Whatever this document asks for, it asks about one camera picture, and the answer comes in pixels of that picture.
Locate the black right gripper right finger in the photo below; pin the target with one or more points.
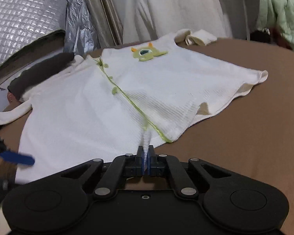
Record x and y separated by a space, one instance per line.
155 166

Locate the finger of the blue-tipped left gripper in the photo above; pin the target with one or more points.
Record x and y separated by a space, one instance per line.
16 158

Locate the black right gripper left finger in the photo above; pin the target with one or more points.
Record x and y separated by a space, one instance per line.
135 164

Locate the white baby garment green trim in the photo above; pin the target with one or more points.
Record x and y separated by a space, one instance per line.
104 107

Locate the dark clothes pile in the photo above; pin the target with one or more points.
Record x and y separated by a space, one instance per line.
270 36

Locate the small folded cream cloth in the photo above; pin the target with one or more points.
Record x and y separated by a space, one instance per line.
200 38

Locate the white hanging curtain cloth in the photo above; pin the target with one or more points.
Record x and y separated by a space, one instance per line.
144 20

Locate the light green quilted blanket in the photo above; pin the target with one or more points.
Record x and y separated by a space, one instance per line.
279 15

